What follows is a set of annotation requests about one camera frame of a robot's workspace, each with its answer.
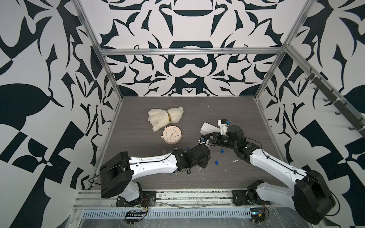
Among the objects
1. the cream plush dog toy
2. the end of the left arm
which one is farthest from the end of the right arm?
the cream plush dog toy

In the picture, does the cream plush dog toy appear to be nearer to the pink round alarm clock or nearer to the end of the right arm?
the pink round alarm clock

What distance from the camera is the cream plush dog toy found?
38.3 inches

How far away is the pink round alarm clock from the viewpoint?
3.13 ft

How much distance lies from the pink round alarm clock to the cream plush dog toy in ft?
0.13

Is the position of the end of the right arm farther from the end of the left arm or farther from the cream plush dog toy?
the cream plush dog toy

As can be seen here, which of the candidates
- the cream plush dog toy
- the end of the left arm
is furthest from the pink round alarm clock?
the end of the left arm
